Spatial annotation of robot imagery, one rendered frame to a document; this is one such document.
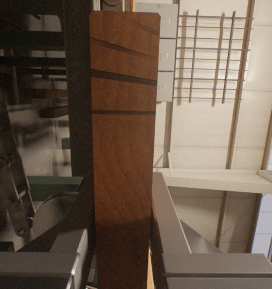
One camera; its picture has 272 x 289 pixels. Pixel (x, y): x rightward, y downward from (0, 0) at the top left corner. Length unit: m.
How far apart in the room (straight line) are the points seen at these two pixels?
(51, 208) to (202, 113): 6.52
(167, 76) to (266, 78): 3.22
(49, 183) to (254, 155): 7.11
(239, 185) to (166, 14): 5.03
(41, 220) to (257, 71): 7.30
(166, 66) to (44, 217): 5.65
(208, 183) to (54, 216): 6.03
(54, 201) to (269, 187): 6.67
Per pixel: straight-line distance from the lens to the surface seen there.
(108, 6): 0.36
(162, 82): 5.87
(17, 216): 0.46
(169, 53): 5.98
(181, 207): 7.70
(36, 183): 1.47
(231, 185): 6.52
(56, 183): 1.43
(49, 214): 0.44
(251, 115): 7.48
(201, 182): 6.31
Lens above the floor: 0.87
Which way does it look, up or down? 1 degrees up
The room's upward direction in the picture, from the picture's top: 91 degrees clockwise
